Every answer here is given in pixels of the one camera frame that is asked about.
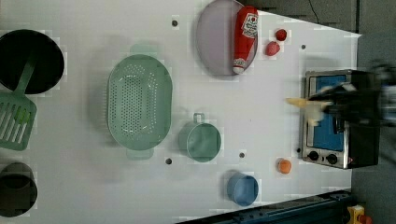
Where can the green measuring cup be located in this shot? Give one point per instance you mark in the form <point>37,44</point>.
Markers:
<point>201,141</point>

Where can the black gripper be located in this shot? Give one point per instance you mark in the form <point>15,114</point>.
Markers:
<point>355,106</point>

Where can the red ketchup bottle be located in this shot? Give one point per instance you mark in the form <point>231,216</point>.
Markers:
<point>245,33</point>

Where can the green slotted spatula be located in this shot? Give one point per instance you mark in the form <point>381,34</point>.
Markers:
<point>18,112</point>

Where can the black toaster oven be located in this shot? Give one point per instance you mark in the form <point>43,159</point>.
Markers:
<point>335,142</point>

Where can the lilac round plate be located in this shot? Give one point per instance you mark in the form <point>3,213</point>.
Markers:
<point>214,37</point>

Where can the green plastic colander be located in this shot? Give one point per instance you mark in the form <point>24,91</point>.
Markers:
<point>139,102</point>

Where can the small orange fruit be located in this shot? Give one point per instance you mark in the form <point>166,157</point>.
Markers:
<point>284,166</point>

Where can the dark grey cup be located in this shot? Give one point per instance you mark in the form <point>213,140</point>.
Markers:
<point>18,190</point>

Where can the red strawberry far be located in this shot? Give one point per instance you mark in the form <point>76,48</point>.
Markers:
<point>281,35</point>

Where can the peeled yellow banana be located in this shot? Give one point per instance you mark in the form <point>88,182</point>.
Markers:
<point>313,111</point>

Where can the blue plastic cup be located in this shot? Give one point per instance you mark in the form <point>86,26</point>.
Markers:
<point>242,189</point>

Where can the red strawberry near plate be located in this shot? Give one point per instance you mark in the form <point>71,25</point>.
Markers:
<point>272,48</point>

